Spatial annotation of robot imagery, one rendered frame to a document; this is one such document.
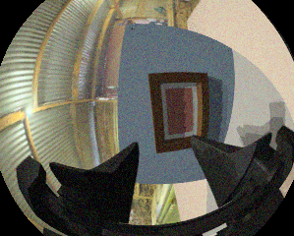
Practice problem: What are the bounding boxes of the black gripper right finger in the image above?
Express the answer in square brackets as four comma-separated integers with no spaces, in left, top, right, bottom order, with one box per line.
[190,131,272,207]

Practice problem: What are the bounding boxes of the dark brown picture frame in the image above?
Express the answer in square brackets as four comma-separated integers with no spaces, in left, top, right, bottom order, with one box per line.
[147,72,209,153]

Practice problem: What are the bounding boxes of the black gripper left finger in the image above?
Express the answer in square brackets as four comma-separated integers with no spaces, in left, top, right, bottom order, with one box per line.
[49,142,139,224]

